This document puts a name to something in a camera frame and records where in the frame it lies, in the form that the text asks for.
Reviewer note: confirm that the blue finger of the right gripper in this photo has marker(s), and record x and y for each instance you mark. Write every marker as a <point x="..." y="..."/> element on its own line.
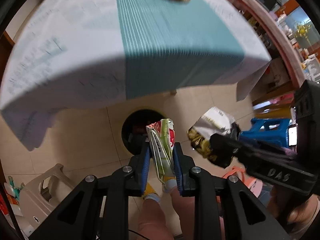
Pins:
<point x="240" y="149"/>

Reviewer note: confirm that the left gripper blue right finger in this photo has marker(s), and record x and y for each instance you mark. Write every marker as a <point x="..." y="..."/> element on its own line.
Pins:
<point x="181" y="169"/>

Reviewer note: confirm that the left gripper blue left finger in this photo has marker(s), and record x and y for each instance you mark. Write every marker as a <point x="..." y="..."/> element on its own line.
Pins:
<point x="142" y="168"/>

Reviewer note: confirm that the green white wrapper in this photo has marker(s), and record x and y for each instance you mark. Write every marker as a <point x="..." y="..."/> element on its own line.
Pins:
<point x="161" y="136"/>

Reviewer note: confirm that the round black trash bin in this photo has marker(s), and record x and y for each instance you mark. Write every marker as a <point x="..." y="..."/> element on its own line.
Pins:
<point x="133" y="131"/>

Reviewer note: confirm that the person's right hand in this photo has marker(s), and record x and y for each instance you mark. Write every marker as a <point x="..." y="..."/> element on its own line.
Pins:
<point x="300" y="214"/>

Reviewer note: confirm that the right yellow slipper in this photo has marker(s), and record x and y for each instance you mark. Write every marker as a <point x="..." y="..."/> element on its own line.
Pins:
<point x="169" y="184"/>

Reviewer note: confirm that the yellow slipper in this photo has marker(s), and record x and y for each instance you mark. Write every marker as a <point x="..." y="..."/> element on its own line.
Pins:
<point x="150" y="193"/>
<point x="169" y="184"/>

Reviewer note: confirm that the left yellow slipper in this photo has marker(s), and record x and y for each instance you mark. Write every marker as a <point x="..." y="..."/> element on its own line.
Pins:
<point x="150" y="193"/>

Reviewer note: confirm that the blue plastic stool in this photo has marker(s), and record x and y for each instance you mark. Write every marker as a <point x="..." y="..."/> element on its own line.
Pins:
<point x="272" y="131"/>

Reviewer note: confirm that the pink covered side table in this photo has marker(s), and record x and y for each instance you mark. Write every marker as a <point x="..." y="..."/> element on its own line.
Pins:
<point x="280" y="40"/>

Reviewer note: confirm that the beige plastic stool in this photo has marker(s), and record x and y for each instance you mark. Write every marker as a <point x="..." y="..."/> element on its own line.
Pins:
<point x="42" y="195"/>

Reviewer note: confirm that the blue white patterned tablecloth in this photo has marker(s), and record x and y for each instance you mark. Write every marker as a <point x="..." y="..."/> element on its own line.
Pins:
<point x="95" y="53"/>

